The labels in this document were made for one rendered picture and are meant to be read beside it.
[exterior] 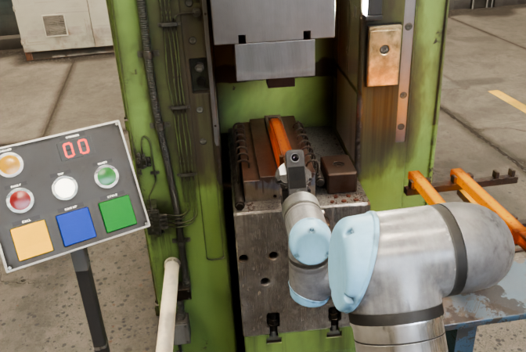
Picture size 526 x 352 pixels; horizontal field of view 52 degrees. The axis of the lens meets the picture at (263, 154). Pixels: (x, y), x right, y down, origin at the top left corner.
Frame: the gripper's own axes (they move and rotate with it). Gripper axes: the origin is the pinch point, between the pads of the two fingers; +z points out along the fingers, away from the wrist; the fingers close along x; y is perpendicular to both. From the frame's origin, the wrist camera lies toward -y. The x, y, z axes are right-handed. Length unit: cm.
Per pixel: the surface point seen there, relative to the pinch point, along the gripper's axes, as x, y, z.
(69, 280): -100, 101, 96
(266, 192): -6.2, 9.9, 2.8
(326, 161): 12.2, 5.8, 10.8
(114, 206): -44.5, 1.8, -13.0
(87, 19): -165, 49, 514
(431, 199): 33.4, 5.3, -16.7
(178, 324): -37, 63, 13
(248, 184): -11.1, 6.9, 2.7
